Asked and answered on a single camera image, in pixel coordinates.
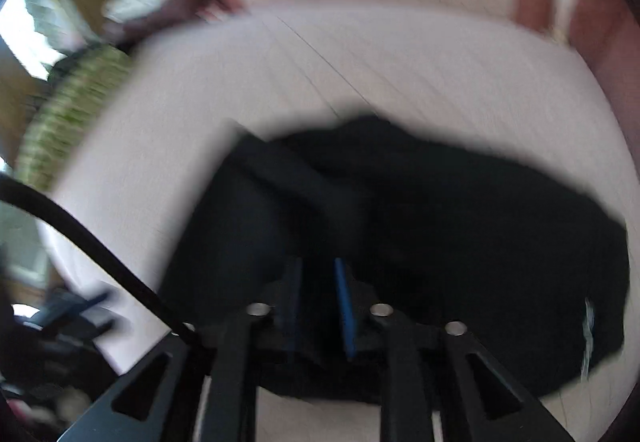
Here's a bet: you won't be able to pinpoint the black cable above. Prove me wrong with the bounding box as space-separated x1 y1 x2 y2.
0 173 197 348

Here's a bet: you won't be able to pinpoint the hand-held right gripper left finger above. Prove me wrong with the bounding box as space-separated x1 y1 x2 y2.
56 256 306 442

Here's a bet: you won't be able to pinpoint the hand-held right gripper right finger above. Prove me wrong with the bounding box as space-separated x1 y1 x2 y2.
334 258 578 442

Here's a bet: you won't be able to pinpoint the green woven basket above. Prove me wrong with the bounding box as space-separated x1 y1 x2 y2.
14 45 135 192

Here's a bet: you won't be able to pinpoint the reddish brown headboard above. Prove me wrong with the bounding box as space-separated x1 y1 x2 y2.
500 0 640 123

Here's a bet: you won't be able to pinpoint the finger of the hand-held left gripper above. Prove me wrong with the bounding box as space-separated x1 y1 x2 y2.
30 289 115 329

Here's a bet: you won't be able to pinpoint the black pants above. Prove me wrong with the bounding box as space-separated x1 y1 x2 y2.
162 115 632 405

